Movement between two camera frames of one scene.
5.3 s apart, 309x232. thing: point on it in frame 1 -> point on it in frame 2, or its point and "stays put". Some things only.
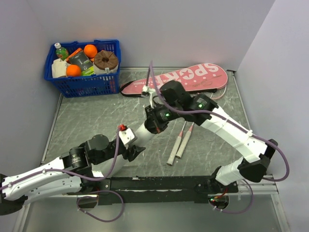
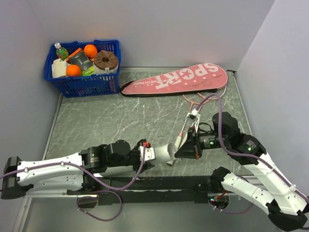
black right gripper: x=152 y=123 -> x=188 y=149
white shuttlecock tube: x=144 y=137 -> x=172 y=150
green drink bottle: x=61 y=52 stays put
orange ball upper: x=90 y=50 stays put
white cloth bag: x=59 y=68 stays put
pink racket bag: x=198 y=78 stays put
